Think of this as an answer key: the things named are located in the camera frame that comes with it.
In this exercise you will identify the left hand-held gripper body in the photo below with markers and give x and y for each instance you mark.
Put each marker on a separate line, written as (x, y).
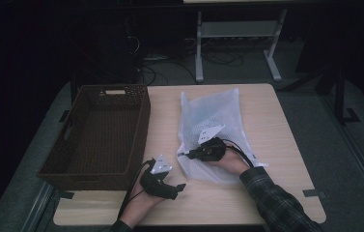
(155, 185)

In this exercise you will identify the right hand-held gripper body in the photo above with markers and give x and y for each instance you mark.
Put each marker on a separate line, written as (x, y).
(211, 151)

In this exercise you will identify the white mesh laundry bag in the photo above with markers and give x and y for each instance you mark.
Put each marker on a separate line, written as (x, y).
(208, 109)

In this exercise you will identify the brown woven basket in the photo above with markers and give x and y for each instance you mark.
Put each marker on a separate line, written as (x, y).
(105, 138)

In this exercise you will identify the person's right hand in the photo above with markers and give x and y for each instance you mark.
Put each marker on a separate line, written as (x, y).
(232, 162)

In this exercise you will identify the person's left hand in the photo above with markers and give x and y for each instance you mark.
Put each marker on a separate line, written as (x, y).
(141, 206)

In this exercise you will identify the black tape strip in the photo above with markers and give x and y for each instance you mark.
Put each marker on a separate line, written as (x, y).
(66, 195)

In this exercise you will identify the white power strip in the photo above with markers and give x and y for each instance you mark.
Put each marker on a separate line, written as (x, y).
(155, 58)

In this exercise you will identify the grey tape strip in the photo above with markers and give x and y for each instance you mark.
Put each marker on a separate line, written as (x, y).
(314, 193)

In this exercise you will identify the black metal stand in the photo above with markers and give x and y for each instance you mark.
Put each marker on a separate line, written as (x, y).
(340, 96)

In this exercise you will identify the white metal desk frame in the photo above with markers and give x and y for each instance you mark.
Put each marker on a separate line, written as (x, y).
(237, 29)

